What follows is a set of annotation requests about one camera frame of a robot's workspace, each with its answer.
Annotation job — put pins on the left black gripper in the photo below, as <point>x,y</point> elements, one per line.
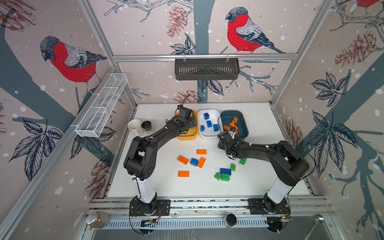
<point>192,121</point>

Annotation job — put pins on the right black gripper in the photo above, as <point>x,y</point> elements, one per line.
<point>220,144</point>

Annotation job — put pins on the orange lego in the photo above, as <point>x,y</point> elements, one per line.
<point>183,160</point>
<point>232,126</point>
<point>201,152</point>
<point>201,162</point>
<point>183,174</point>

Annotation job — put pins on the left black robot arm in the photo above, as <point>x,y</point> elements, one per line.
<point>141,158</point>

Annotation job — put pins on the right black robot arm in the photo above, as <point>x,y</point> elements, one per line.
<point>285,159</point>

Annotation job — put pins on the yellow plastic bin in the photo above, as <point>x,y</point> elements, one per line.
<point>192,133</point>

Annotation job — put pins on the white plastic bin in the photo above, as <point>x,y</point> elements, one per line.
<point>214,118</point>

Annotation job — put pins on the dark teal plastic bin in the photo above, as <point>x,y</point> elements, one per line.
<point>226,118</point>

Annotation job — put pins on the blue flat lego front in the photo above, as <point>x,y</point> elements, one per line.
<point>225,171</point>

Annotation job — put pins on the glass grinder black cap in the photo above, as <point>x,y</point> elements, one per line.
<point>147,126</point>

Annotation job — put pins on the white ceramic mug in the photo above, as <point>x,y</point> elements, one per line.
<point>135,126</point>

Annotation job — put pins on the black round knob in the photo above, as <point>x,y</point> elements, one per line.
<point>231,220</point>

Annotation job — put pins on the metal ladle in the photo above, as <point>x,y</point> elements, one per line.
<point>318,219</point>

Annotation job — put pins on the glass jar metal lid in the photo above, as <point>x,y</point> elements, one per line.
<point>97,220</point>

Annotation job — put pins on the black wire basket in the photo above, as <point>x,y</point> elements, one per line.
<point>206,69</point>

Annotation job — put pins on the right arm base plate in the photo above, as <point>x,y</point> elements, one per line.
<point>265,206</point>

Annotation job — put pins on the white wire mesh tray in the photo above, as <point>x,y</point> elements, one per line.
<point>99,112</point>

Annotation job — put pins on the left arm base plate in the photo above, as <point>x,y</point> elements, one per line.
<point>155,208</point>

